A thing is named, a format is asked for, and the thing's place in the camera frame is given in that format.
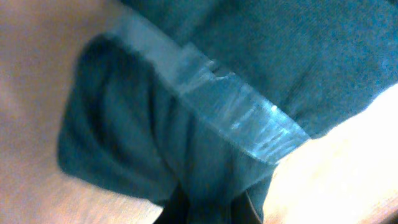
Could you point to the dark navy garment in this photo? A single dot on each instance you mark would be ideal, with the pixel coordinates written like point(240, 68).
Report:
point(192, 104)

